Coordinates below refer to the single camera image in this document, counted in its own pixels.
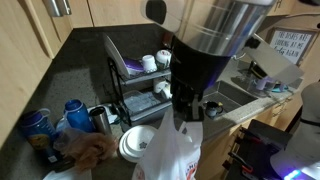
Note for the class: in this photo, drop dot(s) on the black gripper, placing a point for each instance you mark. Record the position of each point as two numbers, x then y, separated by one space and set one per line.
186 102

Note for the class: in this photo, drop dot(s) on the white plastic bag red print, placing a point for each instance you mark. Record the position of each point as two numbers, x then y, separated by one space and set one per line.
172 154

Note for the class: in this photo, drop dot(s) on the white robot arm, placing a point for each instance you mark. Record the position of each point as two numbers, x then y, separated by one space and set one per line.
206 34

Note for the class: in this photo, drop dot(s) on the white mug lower rack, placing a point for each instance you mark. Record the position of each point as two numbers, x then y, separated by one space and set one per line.
162 87

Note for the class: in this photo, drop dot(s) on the white mug rack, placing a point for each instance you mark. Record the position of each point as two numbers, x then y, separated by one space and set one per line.
162 87
148 62

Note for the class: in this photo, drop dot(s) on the black mug in sink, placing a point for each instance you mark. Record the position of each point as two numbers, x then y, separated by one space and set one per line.
213 109

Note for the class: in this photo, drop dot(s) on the clear plastic container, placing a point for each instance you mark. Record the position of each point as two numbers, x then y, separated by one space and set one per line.
136 101

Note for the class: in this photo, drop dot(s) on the white mug upper rack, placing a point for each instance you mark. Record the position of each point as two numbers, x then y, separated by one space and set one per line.
148 62

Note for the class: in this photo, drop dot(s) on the stainless steel sink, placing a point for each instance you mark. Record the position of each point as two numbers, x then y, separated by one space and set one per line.
229 96

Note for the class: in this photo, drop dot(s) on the purple bowl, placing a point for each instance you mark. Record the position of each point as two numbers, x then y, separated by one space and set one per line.
134 67

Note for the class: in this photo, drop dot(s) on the large white plate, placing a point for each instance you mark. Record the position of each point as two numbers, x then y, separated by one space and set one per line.
115 55

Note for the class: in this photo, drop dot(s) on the steel travel tumbler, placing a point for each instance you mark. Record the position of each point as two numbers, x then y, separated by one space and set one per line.
100 120

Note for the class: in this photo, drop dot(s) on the blue water bottle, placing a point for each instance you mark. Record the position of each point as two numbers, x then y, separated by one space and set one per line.
77 115

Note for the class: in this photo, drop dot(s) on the framed kitchen sign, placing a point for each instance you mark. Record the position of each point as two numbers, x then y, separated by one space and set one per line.
291 43

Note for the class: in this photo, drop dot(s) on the black wire dish rack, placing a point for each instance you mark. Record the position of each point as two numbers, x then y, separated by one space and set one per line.
142 83

